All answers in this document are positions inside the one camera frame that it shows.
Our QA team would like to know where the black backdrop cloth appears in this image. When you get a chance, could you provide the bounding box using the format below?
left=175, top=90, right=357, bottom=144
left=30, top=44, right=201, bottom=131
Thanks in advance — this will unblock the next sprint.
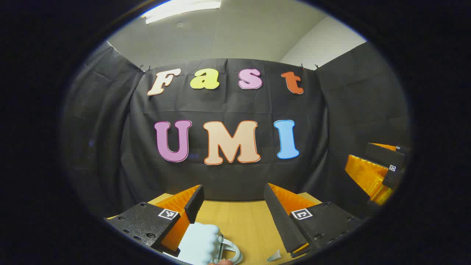
left=61, top=40, right=412, bottom=221

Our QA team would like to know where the pale blue suitcase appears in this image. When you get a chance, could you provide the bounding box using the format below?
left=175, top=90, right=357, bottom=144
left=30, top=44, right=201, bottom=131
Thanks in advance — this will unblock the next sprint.
left=164, top=222, right=244, bottom=265

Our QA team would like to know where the ceiling light panel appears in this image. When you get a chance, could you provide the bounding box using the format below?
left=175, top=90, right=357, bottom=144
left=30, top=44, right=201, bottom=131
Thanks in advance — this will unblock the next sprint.
left=142, top=0, right=222, bottom=25

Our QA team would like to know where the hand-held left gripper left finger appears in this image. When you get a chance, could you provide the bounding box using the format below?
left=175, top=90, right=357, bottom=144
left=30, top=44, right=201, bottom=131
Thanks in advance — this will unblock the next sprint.
left=104, top=184, right=205, bottom=258

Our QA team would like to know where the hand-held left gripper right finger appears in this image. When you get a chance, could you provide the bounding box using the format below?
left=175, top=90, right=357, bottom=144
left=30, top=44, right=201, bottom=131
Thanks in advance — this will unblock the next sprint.
left=264, top=183, right=363, bottom=258

